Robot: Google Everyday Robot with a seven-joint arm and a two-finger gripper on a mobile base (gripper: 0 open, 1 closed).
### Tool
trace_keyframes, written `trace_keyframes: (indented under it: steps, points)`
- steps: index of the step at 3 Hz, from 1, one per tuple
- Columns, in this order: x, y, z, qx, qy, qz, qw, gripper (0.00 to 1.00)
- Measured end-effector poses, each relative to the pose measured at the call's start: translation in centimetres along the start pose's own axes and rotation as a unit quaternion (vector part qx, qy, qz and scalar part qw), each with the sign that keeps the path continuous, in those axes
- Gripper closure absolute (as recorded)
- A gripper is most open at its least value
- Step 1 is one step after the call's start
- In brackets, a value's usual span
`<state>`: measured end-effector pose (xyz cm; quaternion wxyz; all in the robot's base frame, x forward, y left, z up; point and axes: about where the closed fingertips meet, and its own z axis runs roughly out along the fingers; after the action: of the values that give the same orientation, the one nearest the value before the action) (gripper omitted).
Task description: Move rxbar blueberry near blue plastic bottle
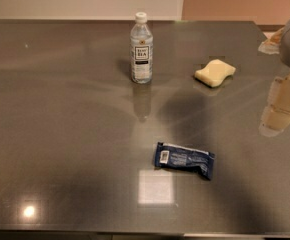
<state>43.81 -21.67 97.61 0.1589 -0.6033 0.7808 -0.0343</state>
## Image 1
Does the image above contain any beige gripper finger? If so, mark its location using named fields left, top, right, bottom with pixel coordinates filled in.
left=259, top=74, right=290, bottom=137
left=258, top=28, right=283, bottom=55

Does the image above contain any yellow sponge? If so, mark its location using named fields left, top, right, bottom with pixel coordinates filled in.
left=194, top=59, right=236, bottom=88

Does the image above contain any clear plastic water bottle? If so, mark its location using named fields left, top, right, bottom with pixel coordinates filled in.
left=130, top=12, right=153, bottom=84

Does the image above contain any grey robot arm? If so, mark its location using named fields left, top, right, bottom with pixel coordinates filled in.
left=258, top=19, right=290, bottom=137

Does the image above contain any blue rxbar blueberry wrapper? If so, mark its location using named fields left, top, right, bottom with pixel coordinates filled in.
left=154, top=142, right=215, bottom=180

